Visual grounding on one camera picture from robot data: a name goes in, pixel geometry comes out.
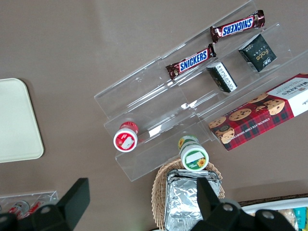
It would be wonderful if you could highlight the beige plastic serving tray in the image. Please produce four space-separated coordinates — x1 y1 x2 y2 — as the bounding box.
0 77 45 164

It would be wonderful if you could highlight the brown Snickers bar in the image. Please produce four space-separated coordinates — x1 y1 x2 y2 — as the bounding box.
165 43 217 81
209 10 266 44

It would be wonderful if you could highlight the clear acrylic stepped shelf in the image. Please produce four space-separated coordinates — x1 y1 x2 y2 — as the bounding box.
160 0 308 143
93 55 212 185

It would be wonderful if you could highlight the small black box white label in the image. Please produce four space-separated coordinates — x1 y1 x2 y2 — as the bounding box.
205 61 238 93

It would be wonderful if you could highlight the clear acrylic bottle rack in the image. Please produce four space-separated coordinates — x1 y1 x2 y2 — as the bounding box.
0 191 59 218

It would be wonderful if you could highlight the clear bag of rice crackers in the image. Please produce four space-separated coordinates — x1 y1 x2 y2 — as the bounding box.
280 208 295 231

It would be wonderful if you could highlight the small black box gold print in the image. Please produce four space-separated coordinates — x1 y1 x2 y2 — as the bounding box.
238 33 278 73

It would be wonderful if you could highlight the red lid yogurt cup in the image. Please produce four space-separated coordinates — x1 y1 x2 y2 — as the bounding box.
113 121 139 153

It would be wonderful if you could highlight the red tartan cookie box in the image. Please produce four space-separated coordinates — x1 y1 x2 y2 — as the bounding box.
207 73 308 152

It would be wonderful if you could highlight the red cola bottle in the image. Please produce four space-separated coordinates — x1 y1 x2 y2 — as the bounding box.
9 200 26 215
26 201 42 216

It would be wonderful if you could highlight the teal snack packet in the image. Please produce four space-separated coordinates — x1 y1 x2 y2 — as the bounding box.
293 207 308 230

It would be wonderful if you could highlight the green lid yogurt cup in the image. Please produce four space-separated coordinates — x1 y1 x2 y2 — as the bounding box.
177 134 209 172

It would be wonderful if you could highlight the oval tan wicker basket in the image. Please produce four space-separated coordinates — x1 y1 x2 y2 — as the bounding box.
151 157 226 229

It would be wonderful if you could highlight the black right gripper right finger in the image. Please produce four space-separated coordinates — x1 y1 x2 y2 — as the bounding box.
196 177 220 221

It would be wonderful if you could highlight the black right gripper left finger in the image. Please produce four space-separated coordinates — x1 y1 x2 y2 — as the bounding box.
56 177 91 230

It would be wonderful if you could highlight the white rectangular snack tray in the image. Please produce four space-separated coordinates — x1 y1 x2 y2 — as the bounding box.
239 199 308 218

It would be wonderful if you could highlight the stack of foil containers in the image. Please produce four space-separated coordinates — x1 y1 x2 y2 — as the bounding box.
164 168 222 231

